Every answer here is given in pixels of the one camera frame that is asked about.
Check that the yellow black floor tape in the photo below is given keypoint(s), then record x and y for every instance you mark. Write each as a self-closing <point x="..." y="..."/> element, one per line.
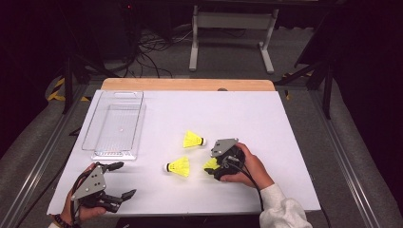
<point x="54" y="95"/>

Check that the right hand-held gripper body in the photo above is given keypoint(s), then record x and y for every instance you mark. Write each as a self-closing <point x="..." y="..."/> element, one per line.
<point x="226" y="148"/>

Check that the clear plastic storage bin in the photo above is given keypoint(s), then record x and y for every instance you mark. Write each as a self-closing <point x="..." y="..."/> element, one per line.
<point x="115" y="126"/>

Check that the person's left hand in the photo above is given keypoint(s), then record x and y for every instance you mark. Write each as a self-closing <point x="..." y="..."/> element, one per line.
<point x="68" y="207"/>

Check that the aluminium floor rail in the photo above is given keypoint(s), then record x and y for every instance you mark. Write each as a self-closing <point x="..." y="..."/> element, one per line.
<point x="42" y="158"/>
<point x="343" y="158"/>

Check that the white metal stand frame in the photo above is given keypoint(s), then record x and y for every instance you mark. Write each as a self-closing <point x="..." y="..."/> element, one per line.
<point x="233" y="20"/>

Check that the yellow plastic shuttlecock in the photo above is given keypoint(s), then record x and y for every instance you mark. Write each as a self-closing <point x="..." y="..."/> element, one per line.
<point x="211" y="164"/>
<point x="181" y="167"/>
<point x="191" y="140"/>

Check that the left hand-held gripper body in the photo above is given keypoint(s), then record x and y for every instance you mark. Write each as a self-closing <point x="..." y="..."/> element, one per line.
<point x="92" y="185"/>

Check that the person's right hand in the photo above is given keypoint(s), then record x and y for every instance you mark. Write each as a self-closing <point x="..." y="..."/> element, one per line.
<point x="255" y="171"/>

